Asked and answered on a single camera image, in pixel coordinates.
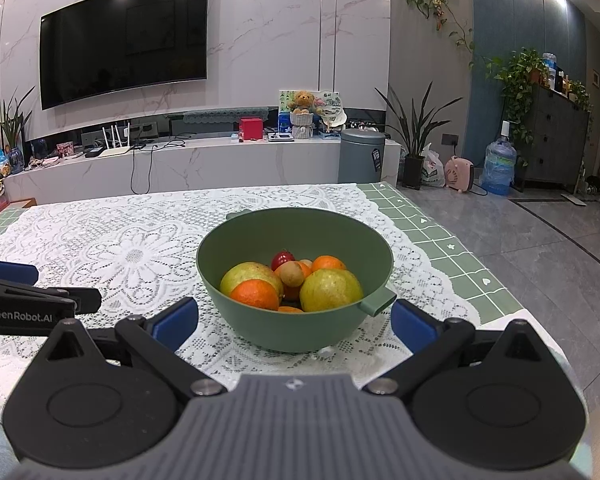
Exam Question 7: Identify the grey trash bin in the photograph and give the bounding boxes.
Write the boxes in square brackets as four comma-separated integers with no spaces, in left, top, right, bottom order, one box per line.
[337,128,385,185]

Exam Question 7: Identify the trailing potted plant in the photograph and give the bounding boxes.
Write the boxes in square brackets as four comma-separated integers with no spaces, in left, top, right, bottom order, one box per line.
[486,48,549,146]

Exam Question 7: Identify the pink heater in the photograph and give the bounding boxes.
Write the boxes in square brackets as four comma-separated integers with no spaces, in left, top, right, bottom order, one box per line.
[444,156,476,194]

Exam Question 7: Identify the slim green plant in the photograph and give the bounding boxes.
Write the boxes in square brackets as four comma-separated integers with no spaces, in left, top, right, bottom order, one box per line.
[0,86,36,161]

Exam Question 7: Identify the white plastic bag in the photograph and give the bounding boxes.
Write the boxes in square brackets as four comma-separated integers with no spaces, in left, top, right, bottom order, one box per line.
[420,143,447,189]

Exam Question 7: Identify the white router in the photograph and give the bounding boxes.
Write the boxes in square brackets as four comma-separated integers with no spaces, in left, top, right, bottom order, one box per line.
[100,122,134,155]

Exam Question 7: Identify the black cable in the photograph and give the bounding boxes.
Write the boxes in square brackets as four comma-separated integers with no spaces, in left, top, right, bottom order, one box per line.
[130,141,186,195]

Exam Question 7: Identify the black wall television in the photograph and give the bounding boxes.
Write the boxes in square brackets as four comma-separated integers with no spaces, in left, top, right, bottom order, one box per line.
[39,0,210,111]

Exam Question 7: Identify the red box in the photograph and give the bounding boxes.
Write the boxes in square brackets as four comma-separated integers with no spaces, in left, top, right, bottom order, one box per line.
[240,117,264,141]

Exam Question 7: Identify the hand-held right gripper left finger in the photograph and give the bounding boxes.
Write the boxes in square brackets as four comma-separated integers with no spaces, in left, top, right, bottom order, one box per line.
[27,296,228,396]

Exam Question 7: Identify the small yellow fruit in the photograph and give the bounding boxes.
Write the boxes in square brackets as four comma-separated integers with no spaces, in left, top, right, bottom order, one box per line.
[279,261,304,286]

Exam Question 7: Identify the dark grey cabinet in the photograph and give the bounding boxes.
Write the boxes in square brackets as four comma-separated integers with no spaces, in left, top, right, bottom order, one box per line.
[522,82,592,194]

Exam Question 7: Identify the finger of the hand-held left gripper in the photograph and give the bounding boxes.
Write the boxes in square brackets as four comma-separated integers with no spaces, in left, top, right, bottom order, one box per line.
[0,275,103,312]
[0,257,39,287]

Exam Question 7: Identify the green colander bowl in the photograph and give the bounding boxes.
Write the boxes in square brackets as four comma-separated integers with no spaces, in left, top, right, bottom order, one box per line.
[196,206,398,354]

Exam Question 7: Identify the hanging green vine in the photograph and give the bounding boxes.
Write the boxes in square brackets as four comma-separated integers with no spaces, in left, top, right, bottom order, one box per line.
[402,0,476,66]

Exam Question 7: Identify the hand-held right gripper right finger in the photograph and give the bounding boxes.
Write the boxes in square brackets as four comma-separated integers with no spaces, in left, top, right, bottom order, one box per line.
[362,298,561,396]

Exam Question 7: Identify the long-leaf potted plant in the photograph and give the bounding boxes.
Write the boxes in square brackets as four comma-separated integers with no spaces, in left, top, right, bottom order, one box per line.
[375,81,464,190]

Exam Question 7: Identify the brown teddy bear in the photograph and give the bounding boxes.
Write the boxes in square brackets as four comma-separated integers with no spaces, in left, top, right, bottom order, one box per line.
[287,91,317,115]

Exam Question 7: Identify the paper hand fan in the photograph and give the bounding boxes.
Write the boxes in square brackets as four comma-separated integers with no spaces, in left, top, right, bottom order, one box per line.
[325,110,349,134]

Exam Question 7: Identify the blue water bottle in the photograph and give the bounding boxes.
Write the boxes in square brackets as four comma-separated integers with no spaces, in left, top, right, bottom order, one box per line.
[481,121,519,196]

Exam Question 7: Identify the white marble television console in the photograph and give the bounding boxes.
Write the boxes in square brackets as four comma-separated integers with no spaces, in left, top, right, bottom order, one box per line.
[2,135,401,206]

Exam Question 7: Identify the small potted plant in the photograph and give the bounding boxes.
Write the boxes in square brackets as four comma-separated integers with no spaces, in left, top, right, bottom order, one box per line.
[570,80,594,112]

